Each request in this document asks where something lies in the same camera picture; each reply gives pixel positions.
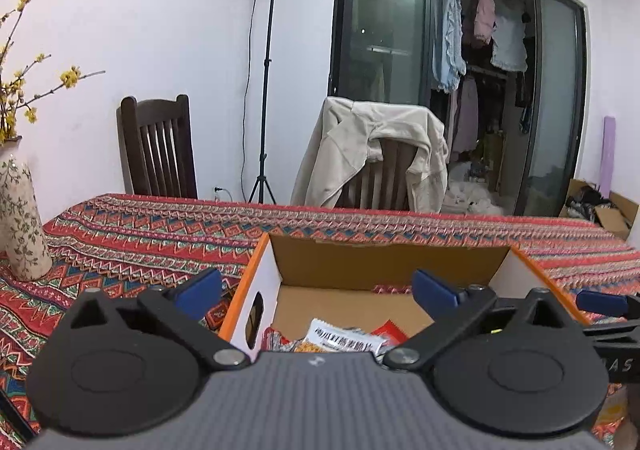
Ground pink hanging garment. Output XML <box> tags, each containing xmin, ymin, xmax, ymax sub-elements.
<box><xmin>472</xmin><ymin>0</ymin><xmax>496</xmax><ymax>48</ymax></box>

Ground yellow flower branches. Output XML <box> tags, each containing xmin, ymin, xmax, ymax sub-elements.
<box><xmin>1</xmin><ymin>0</ymin><xmax>106</xmax><ymax>147</ymax></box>

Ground cardboard box on floor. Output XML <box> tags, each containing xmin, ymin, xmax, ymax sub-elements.
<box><xmin>560</xmin><ymin>179</ymin><xmax>639</xmax><ymax>241</ymax></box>

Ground purple rolled yoga mat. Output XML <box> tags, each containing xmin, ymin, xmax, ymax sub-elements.
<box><xmin>599</xmin><ymin>116</ymin><xmax>616</xmax><ymax>199</ymax></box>

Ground beige jacket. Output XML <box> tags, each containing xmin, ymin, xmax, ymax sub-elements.
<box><xmin>291</xmin><ymin>96</ymin><xmax>448</xmax><ymax>213</ymax></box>

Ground light blue hanging shirt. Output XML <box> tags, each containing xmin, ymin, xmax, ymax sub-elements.
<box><xmin>432</xmin><ymin>0</ymin><xmax>466</xmax><ymax>93</ymax></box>

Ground studio light on stand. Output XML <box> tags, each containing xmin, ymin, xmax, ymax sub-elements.
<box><xmin>250</xmin><ymin>0</ymin><xmax>276</xmax><ymax>204</ymax></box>

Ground chair with beige jacket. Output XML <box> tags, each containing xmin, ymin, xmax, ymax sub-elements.
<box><xmin>335</xmin><ymin>140</ymin><xmax>416</xmax><ymax>211</ymax></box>

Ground black framed glass sliding door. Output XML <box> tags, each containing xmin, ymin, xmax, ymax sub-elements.
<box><xmin>329</xmin><ymin>0</ymin><xmax>587</xmax><ymax>217</ymax></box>

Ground dark wooden chair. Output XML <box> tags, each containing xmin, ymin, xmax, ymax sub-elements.
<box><xmin>119</xmin><ymin>94</ymin><xmax>198</xmax><ymax>199</ymax></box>

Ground red cardboard snack box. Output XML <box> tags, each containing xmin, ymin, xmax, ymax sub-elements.
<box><xmin>218</xmin><ymin>234</ymin><xmax>588</xmax><ymax>357</ymax></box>

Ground white hanging top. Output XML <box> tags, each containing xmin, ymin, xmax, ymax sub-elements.
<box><xmin>490</xmin><ymin>14</ymin><xmax>527</xmax><ymax>72</ymax></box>

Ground large red blue snack bag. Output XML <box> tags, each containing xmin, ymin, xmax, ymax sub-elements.
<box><xmin>262</xmin><ymin>321</ymin><xmax>408</xmax><ymax>357</ymax></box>

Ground colourful patterned tablecloth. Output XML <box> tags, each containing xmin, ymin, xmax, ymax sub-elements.
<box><xmin>1</xmin><ymin>194</ymin><xmax>639</xmax><ymax>449</ymax></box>

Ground white cracker snack packet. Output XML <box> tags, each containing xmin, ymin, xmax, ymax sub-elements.
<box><xmin>294</xmin><ymin>319</ymin><xmax>386</xmax><ymax>356</ymax></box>

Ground floral ceramic vase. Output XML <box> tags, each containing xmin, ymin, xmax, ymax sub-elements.
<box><xmin>1</xmin><ymin>137</ymin><xmax>52</xmax><ymax>282</ymax></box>

